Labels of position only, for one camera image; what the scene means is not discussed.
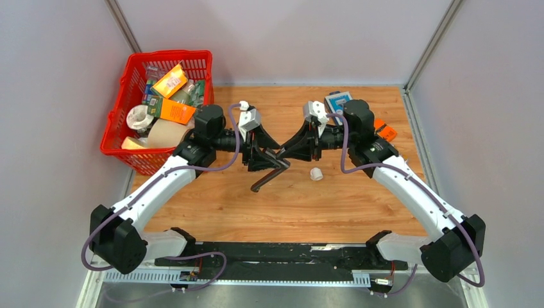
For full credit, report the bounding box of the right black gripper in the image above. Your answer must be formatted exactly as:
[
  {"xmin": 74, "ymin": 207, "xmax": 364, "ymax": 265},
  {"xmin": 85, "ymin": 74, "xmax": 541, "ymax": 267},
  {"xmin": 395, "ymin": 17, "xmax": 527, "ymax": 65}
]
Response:
[{"xmin": 280, "ymin": 119, "xmax": 355, "ymax": 162}]

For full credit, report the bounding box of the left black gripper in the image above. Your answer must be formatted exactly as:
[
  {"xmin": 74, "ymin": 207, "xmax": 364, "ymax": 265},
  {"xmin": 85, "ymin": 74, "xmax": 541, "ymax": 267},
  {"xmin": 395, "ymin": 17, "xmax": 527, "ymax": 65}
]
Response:
[{"xmin": 211, "ymin": 123, "xmax": 280, "ymax": 173}]

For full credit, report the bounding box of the white PVC elbow fitting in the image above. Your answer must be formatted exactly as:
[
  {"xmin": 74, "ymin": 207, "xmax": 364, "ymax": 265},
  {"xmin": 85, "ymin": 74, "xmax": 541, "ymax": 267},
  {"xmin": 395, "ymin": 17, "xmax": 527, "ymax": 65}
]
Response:
[{"xmin": 310, "ymin": 167, "xmax": 324, "ymax": 181}]

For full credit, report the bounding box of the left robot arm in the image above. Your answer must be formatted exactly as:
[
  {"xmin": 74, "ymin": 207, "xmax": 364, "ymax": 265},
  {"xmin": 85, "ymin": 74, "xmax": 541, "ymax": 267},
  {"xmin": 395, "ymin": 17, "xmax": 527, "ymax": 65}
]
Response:
[{"xmin": 81, "ymin": 101, "xmax": 280, "ymax": 274}]

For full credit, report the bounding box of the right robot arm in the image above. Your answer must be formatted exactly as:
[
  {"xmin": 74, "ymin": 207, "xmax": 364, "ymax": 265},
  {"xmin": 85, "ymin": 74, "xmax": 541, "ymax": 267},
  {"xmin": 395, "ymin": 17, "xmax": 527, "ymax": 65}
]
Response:
[{"xmin": 278, "ymin": 99, "xmax": 486, "ymax": 287}]

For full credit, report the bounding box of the blue product box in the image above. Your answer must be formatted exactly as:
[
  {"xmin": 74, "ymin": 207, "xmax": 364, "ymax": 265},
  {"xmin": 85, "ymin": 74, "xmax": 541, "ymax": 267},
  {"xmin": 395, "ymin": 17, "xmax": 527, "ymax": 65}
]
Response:
[{"xmin": 324, "ymin": 91, "xmax": 353, "ymax": 114}]

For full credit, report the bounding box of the orange product package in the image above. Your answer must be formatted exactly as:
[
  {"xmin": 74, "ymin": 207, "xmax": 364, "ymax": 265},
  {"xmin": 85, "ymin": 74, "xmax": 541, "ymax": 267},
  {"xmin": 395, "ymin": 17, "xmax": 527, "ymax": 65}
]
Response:
[{"xmin": 374, "ymin": 118, "xmax": 398, "ymax": 142}]

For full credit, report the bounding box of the green packet in basket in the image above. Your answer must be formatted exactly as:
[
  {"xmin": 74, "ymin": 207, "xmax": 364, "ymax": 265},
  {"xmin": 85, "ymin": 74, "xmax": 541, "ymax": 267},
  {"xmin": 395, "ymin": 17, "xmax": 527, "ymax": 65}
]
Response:
[{"xmin": 188, "ymin": 80, "xmax": 206, "ymax": 107}]

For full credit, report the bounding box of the beige tape roll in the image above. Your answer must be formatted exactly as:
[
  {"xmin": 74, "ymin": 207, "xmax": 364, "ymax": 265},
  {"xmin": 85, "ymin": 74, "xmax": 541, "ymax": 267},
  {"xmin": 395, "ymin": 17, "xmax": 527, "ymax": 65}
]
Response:
[{"xmin": 148, "ymin": 119, "xmax": 194, "ymax": 149}]

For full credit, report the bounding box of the orange green box in basket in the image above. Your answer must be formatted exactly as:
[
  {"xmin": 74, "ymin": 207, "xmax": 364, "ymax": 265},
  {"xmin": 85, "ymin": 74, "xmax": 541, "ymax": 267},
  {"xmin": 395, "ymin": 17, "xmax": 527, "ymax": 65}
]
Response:
[{"xmin": 147, "ymin": 96, "xmax": 196, "ymax": 124}]

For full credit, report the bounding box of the red plastic basket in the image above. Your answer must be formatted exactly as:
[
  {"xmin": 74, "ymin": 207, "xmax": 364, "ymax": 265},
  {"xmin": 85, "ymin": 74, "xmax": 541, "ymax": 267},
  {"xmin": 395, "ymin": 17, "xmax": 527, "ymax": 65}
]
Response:
[{"xmin": 100, "ymin": 49, "xmax": 214, "ymax": 176}]

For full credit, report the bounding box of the yellow orange box in basket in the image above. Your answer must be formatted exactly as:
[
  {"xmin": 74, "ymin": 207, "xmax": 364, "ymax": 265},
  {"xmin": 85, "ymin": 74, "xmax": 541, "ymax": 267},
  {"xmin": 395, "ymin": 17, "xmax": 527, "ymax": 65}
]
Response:
[{"xmin": 151, "ymin": 63, "xmax": 188, "ymax": 99}]

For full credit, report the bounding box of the white tape roll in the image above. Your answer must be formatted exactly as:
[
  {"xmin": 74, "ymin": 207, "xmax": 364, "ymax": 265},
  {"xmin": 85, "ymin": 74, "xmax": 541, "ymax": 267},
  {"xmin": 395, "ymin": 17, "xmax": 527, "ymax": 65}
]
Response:
[{"xmin": 126, "ymin": 105, "xmax": 154, "ymax": 130}]

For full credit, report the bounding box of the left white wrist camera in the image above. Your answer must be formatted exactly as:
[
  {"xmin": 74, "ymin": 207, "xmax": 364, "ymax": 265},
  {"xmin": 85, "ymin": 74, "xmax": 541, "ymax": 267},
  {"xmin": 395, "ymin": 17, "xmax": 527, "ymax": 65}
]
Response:
[{"xmin": 237, "ymin": 101, "xmax": 262, "ymax": 140}]

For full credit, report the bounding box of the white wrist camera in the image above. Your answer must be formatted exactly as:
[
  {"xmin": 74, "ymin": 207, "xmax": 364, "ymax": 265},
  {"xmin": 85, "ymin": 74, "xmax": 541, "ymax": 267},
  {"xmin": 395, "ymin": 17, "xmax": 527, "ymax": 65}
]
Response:
[
  {"xmin": 303, "ymin": 101, "xmax": 328, "ymax": 136},
  {"xmin": 237, "ymin": 101, "xmax": 262, "ymax": 140}
]

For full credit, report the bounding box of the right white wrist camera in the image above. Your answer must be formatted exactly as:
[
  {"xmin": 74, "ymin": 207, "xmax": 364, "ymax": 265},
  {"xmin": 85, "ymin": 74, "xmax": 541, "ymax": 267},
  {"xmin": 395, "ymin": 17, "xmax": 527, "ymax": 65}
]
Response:
[{"xmin": 303, "ymin": 101, "xmax": 328, "ymax": 136}]

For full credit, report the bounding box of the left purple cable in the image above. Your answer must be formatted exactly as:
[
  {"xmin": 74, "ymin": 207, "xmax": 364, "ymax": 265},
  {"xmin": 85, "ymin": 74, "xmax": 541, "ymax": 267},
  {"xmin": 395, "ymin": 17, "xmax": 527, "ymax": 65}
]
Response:
[{"xmin": 80, "ymin": 103, "xmax": 256, "ymax": 294}]

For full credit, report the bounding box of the purple cable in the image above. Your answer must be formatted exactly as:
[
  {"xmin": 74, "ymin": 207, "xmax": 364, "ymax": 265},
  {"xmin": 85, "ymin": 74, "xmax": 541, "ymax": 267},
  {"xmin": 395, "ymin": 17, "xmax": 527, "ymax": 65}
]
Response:
[
  {"xmin": 326, "ymin": 113, "xmax": 486, "ymax": 288},
  {"xmin": 80, "ymin": 103, "xmax": 256, "ymax": 294}
]

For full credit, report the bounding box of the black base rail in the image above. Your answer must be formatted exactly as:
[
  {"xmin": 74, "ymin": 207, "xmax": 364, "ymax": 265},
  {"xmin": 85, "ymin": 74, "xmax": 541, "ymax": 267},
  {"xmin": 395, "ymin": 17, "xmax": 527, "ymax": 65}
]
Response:
[{"xmin": 154, "ymin": 242, "xmax": 408, "ymax": 282}]

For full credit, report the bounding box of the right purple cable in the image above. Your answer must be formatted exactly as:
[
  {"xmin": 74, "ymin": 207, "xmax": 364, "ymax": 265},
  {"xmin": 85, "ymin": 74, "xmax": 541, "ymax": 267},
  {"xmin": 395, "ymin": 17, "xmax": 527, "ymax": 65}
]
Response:
[{"xmin": 326, "ymin": 113, "xmax": 486, "ymax": 288}]

